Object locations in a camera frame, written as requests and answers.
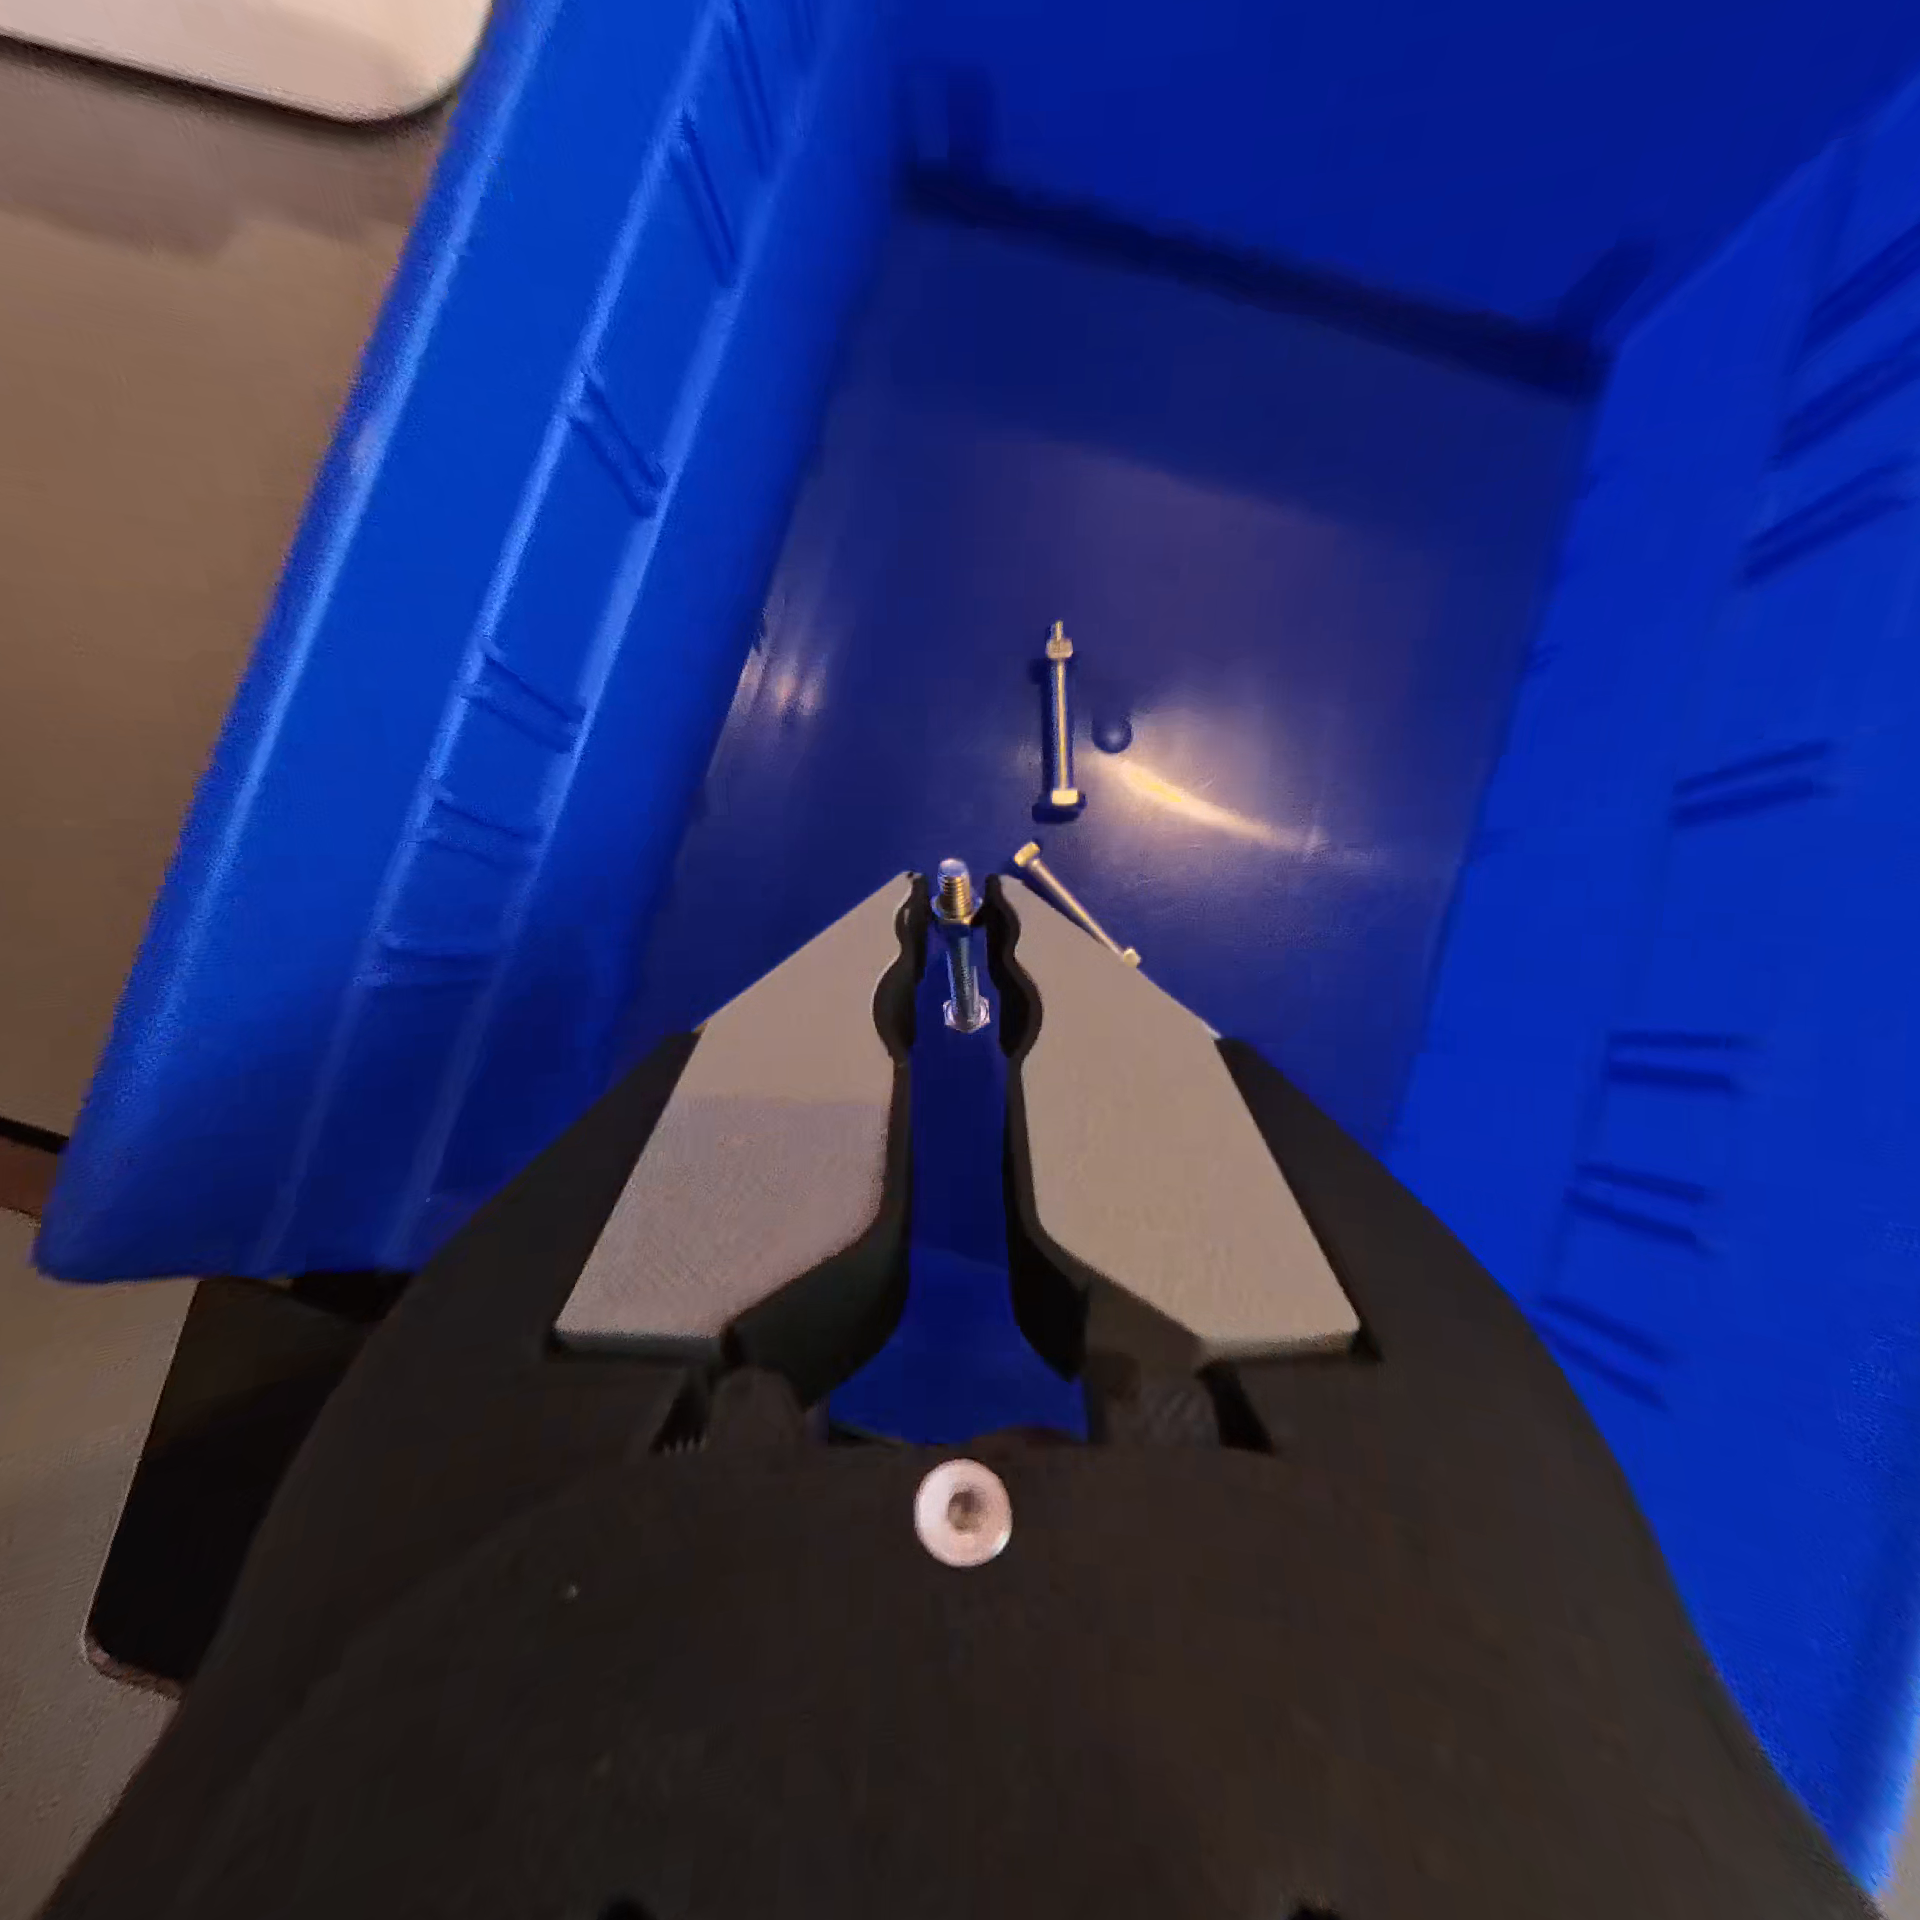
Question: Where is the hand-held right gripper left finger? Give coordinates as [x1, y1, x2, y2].
[549, 870, 922, 1398]

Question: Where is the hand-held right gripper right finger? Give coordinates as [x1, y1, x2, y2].
[988, 872, 1367, 1380]

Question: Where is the long steel bolt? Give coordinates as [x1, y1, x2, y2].
[1011, 839, 1146, 970]
[929, 859, 998, 1041]
[1030, 617, 1086, 820]

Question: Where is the blue plastic bin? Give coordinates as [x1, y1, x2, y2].
[33, 0, 1920, 1895]

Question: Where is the white flat pad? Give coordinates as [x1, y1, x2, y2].
[0, 0, 497, 123]

